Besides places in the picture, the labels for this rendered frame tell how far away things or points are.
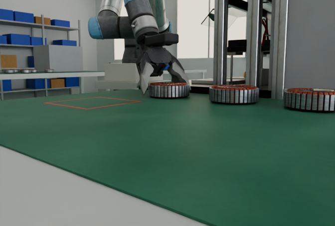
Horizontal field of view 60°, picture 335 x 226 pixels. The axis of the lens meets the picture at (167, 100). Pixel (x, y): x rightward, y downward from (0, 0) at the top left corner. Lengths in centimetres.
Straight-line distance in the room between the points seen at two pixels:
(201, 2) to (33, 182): 662
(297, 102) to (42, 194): 47
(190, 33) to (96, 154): 659
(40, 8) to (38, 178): 804
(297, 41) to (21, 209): 69
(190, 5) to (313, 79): 625
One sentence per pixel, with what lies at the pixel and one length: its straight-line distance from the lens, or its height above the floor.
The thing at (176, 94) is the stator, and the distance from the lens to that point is 73.
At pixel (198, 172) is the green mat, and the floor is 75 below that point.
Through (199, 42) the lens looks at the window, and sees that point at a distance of 669.
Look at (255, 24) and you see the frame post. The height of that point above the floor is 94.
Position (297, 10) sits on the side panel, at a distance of 79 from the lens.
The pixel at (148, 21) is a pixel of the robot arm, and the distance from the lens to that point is 87.
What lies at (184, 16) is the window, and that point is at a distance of 698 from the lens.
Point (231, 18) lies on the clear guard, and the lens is 142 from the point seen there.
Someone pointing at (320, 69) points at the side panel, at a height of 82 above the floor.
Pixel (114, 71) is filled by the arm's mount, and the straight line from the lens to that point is 162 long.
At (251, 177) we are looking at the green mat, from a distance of 24.
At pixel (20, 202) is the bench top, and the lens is 22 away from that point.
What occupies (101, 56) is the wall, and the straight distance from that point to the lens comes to 892.
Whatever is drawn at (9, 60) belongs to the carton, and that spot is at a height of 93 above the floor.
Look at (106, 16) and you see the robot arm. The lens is 103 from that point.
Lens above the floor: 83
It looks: 7 degrees down
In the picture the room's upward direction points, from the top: straight up
